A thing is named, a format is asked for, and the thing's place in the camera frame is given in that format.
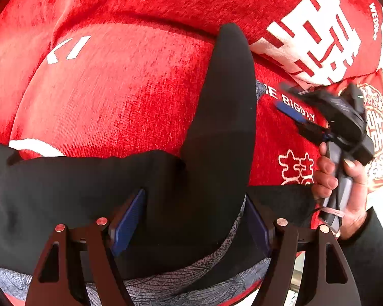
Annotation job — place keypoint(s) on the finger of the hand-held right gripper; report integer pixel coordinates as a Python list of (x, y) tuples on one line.
[(293, 86), (295, 116)]

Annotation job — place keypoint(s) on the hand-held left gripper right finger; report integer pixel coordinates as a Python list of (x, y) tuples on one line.
[(257, 228)]

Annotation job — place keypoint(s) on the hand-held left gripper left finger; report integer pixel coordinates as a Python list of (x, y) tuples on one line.
[(129, 220)]

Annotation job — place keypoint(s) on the black pants with grey waistband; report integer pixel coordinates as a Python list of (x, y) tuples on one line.
[(220, 127)]

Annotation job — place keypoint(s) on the person's right forearm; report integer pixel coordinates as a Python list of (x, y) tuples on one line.
[(370, 261)]

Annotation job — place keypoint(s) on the person's right hand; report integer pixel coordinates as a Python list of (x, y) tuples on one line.
[(354, 204)]

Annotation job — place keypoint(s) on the red pillow with gold embroidery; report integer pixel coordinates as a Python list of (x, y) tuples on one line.
[(378, 124)]

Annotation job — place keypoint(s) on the red printed blanket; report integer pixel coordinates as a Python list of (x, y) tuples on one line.
[(115, 95)]

